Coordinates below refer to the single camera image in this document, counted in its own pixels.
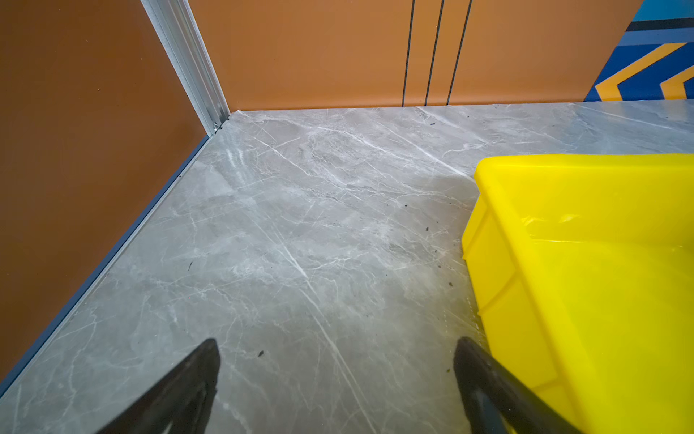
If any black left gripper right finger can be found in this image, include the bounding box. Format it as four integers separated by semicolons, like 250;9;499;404
453;336;579;433

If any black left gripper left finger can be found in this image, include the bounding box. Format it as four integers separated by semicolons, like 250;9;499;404
99;338;220;433

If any yellow plastic bin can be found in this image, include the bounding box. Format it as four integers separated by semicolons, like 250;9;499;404
462;154;693;433

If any aluminium corner post left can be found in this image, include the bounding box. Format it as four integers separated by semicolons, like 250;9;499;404
141;0;231;137

